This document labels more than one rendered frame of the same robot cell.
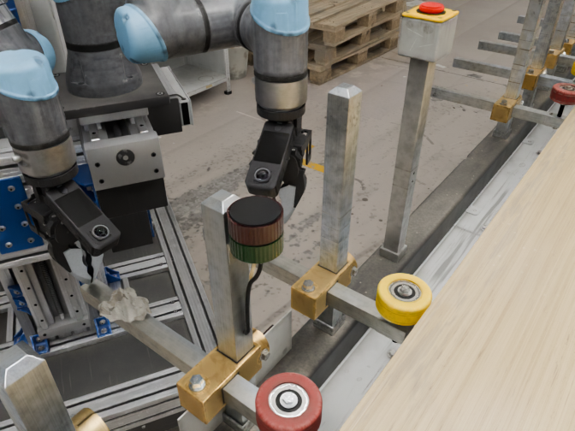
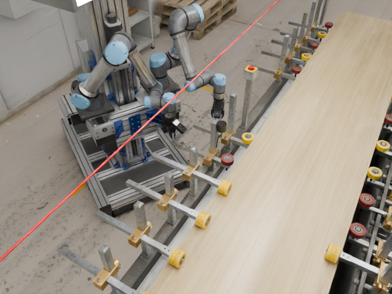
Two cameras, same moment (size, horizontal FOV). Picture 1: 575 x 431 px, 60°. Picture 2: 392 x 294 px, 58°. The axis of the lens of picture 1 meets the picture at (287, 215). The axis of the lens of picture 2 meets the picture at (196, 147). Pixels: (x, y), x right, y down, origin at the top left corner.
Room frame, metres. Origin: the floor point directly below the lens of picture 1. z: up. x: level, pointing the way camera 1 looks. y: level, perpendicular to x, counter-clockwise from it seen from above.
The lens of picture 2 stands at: (-1.17, 0.38, 2.49)
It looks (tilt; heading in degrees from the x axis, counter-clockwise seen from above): 44 degrees down; 353
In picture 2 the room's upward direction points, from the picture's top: straight up
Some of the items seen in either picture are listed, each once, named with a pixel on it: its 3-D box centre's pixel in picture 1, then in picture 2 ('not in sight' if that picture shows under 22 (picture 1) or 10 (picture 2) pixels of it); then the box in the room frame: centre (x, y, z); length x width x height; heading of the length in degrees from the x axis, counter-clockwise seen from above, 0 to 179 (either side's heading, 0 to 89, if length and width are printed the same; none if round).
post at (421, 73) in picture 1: (406, 167); (247, 103); (0.87, -0.24, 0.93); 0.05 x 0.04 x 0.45; 143
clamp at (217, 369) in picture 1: (228, 371); (212, 156); (0.44, 0.08, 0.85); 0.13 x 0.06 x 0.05; 143
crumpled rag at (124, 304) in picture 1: (123, 302); (184, 144); (0.55, 0.25, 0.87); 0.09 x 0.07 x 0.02; 53
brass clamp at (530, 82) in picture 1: (532, 76); (289, 58); (1.64, -0.82, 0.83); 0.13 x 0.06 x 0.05; 143
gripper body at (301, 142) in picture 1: (282, 138); (218, 103); (0.70, 0.01, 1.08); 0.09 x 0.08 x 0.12; 163
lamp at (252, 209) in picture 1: (257, 284); (220, 136); (0.43, 0.04, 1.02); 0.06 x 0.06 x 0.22; 53
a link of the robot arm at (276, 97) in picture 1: (279, 89); (218, 94); (0.69, 0.01, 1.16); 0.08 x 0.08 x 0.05
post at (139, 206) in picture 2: not in sight; (143, 231); (-0.14, 0.53, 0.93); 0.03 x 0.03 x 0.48; 53
